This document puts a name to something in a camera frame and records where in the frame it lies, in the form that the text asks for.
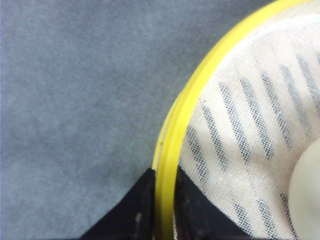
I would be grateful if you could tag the white steamer liner cloth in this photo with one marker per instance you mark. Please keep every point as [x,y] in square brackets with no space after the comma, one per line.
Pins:
[256,115]

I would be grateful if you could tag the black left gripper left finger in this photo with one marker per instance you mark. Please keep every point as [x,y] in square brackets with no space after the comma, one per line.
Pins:
[132,218]

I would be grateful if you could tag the bamboo steamer basket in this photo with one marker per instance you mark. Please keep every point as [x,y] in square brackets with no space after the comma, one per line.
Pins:
[171,138]

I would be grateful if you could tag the white bun rear left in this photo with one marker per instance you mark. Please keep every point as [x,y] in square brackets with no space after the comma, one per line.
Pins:
[304,194]

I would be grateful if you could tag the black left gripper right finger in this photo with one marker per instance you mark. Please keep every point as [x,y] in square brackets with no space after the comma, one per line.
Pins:
[196,218]

